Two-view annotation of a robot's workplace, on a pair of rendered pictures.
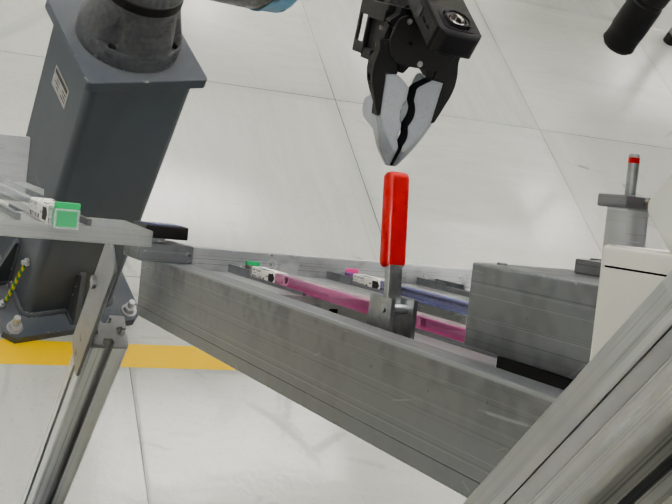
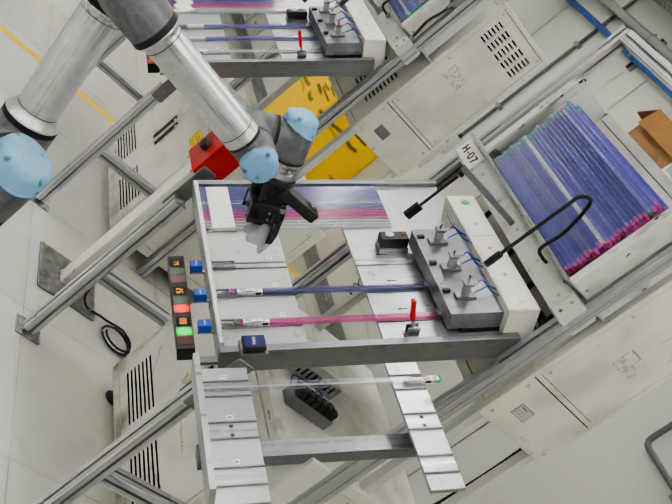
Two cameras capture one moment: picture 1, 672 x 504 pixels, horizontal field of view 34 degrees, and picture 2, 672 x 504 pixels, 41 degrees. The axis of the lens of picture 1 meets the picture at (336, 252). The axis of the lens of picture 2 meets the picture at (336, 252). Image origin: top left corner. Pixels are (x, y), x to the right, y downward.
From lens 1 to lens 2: 2.14 m
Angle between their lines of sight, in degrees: 82
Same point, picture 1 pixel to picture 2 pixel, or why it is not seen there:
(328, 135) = not seen: outside the picture
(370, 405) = (438, 354)
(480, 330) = (454, 325)
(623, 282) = (514, 315)
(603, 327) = (509, 322)
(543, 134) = not seen: outside the picture
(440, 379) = (469, 343)
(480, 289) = (454, 318)
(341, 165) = not seen: outside the picture
